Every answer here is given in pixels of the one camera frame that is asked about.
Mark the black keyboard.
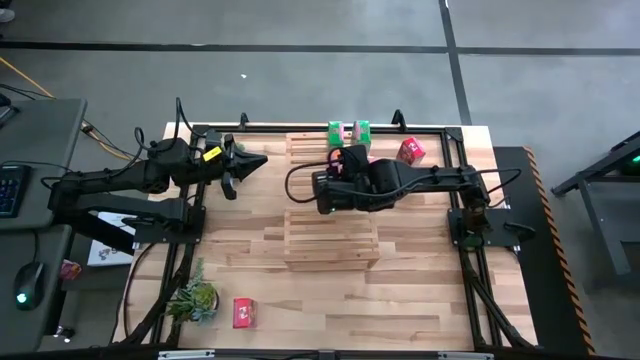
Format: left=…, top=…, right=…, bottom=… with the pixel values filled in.
left=0, top=163, right=32, bottom=219

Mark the red Froot Loops cereal box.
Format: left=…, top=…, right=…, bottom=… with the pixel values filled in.
left=396, top=136, right=427, bottom=167
left=232, top=297, right=258, bottom=330

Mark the green Apple Jacks cereal box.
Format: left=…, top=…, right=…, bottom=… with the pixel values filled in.
left=351, top=119, right=372, bottom=151
left=327, top=121, right=345, bottom=149

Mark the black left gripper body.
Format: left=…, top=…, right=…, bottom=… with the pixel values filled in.
left=199, top=130, right=242, bottom=182

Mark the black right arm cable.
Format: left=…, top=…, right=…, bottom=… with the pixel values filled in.
left=283, top=159, right=351, bottom=205

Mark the wooden slatted stepped shelf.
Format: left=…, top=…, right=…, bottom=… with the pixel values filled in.
left=283, top=130, right=382, bottom=274

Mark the pink packet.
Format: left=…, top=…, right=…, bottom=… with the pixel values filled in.
left=59, top=259, right=83, bottom=281

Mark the black mat with hazard stripe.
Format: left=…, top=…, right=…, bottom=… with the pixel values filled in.
left=492, top=145, right=597, bottom=357

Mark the white printed paper sheet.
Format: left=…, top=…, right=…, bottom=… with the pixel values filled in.
left=87, top=211, right=137, bottom=268

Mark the green artificial succulent plant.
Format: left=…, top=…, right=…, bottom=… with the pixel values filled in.
left=166, top=257, right=220, bottom=327

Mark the grey desk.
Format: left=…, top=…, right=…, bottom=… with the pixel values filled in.
left=0, top=97, right=89, bottom=231
left=0, top=224, right=74, bottom=354

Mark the black computer mouse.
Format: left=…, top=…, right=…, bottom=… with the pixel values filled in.
left=13, top=261, right=46, bottom=312

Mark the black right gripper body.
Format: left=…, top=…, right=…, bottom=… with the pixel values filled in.
left=344, top=143, right=372, bottom=167

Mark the yellow cable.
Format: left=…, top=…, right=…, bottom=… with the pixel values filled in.
left=0, top=55, right=132, bottom=162

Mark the grey metal cart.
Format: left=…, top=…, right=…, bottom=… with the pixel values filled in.
left=550, top=130, right=640, bottom=289

